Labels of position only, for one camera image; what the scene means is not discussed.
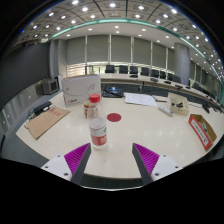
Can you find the flat round red coaster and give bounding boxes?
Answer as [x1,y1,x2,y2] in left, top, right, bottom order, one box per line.
[106,112,123,123]

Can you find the red floral ceramic mug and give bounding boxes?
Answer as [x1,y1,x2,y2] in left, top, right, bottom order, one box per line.
[83,99,98,120]

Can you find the row of black office chairs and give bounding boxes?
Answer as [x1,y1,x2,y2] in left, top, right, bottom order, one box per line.
[104,64,183,84]

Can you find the brown kraft paper envelope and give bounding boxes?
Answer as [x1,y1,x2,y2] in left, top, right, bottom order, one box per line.
[25,106,71,140]

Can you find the grey box monitor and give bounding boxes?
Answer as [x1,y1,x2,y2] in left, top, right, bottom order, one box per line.
[40,78,61,96]

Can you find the small beige cardboard box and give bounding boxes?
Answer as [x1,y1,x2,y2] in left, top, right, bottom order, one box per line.
[167,92,190,117]

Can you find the small black desk device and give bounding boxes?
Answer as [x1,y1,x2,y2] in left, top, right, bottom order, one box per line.
[201,103,212,114]

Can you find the white printed paper sheets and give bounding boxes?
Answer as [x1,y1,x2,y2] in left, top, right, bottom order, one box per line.
[124,92,159,108]

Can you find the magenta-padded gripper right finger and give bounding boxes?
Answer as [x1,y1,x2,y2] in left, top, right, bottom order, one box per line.
[131,142,184,186]

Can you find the white copy paper box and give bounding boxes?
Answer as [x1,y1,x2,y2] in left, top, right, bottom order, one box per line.
[61,74,102,108]

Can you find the open cardboard box red side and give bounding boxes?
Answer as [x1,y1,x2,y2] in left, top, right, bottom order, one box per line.
[188,113,218,152]

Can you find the white power strip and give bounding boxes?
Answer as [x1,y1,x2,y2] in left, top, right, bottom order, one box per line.
[157,105,174,118]

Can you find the clear red-capped water bottle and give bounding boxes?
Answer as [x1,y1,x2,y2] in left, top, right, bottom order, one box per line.
[87,93,109,151]

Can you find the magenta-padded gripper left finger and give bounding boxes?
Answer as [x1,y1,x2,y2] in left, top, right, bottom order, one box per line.
[40,142,92,186]

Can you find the long curved conference desk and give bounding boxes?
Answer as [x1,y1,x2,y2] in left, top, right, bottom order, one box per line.
[99,73,223,108]

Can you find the round ceiling lights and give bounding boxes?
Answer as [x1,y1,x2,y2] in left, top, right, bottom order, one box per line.
[19,0,224,74]

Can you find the black power adapter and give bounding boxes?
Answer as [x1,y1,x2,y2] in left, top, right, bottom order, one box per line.
[32,100,53,116]

